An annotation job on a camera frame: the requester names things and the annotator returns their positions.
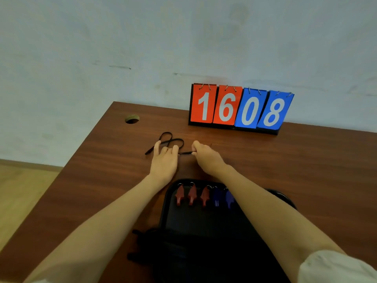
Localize person's right hand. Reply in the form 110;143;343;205
191;140;227;178

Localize person's left hand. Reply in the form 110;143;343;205
149;140;180;186

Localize black lanyard strap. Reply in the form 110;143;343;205
145;132;197;156

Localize person's left forearm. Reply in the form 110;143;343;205
23;174;175;283

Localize person's right forearm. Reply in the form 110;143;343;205
216;165;349;283

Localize red flip card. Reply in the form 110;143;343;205
190;84;218;124
213;85;243;126

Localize black scoreboard stand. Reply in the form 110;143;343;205
188;83;281;136

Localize blue flip card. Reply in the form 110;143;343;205
234;88;268;129
256;90;295;131

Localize black zip carrying case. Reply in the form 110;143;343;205
127;179;292;283

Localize black rounded object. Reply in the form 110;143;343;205
264;188;297;210

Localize white sleeve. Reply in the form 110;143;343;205
297;249;377;283

